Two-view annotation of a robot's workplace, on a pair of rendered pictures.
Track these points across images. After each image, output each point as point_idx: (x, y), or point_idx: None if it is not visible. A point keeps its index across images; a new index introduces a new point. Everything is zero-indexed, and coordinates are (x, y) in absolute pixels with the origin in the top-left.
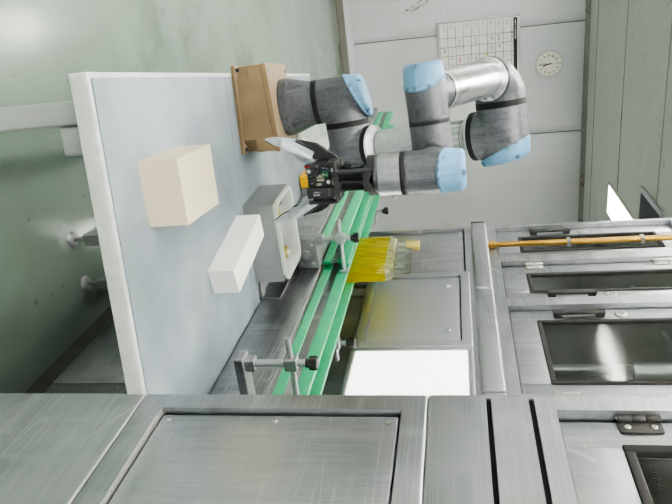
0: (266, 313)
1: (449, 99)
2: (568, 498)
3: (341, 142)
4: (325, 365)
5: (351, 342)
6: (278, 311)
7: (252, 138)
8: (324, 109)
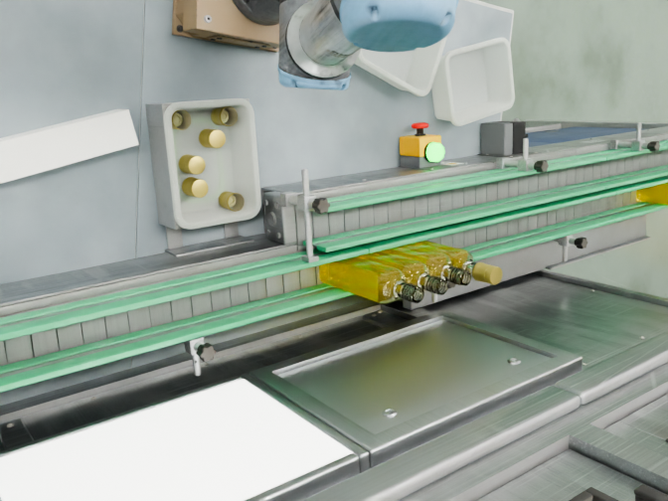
0: (131, 263)
1: None
2: None
3: (280, 26)
4: (108, 354)
5: (200, 349)
6: (142, 265)
7: (181, 10)
8: None
